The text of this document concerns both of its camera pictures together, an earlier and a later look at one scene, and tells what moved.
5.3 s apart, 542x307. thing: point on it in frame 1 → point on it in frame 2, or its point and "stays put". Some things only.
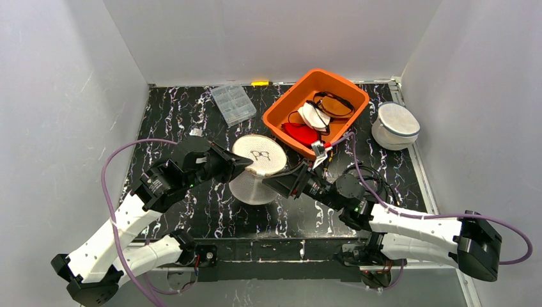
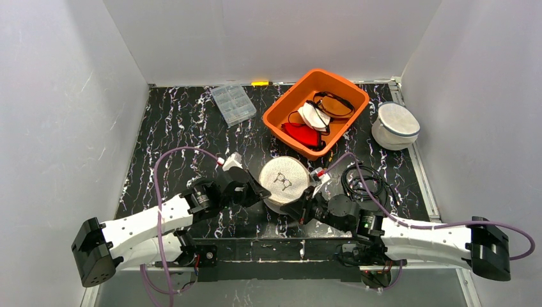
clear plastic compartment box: (234, 102) stays put
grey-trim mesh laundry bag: (395, 127) stays put
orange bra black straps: (332, 104) stays put
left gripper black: (221, 161) → (248, 188)
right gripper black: (294, 183) → (305, 207)
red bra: (304, 135) stays put
